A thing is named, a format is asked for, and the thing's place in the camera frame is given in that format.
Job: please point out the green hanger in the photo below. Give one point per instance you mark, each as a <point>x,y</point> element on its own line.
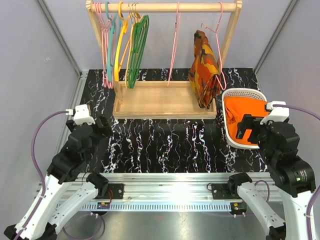
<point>138,42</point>

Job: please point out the aluminium mounting rail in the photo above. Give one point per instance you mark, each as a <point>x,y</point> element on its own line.
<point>160,192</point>

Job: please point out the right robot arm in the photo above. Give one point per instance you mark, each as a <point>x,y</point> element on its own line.
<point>294,178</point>

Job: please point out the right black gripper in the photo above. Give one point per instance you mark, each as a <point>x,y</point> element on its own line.
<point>248,122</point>

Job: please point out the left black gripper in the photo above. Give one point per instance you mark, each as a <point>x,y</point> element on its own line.
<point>104,131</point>

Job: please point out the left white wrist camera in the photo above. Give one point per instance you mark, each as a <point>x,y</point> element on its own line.
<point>81,114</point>

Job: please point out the camouflage orange trousers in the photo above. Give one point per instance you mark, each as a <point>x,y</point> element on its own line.
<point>204,75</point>

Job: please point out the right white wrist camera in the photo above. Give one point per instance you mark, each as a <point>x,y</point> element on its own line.
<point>277,112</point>

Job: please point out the teal hanger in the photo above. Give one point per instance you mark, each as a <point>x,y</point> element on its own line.
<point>111,44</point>

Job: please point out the pink wire hangers left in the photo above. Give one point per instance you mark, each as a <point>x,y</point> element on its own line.
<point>104,27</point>

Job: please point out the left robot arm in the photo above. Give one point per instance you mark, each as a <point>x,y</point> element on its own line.
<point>44,219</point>

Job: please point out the pink wire hanger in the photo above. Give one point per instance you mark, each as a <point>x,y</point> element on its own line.
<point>175,42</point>
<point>222,79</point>

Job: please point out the yellow hanger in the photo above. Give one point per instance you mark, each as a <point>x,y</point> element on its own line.
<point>123,31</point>

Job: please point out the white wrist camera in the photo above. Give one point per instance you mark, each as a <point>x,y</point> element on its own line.
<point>81,114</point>
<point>277,112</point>

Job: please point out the white plastic basket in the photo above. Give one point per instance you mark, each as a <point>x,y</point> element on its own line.
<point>240,92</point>

